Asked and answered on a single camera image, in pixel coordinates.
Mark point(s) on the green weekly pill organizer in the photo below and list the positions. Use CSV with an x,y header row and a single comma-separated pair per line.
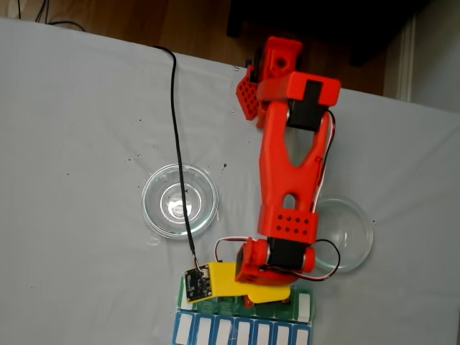
x,y
292,309

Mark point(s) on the blue weekly pill organizer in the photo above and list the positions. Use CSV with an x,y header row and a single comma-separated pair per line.
x,y
206,330

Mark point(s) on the clear glass bowl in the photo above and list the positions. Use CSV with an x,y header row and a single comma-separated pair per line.
x,y
205,187
348,233

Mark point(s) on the white plastic table cover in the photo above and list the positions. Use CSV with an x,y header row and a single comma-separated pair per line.
x,y
72,108

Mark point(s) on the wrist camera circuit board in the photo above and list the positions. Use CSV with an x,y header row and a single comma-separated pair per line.
x,y
197,284

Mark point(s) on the white wall trim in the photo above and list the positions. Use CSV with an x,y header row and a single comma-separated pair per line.
x,y
408,54

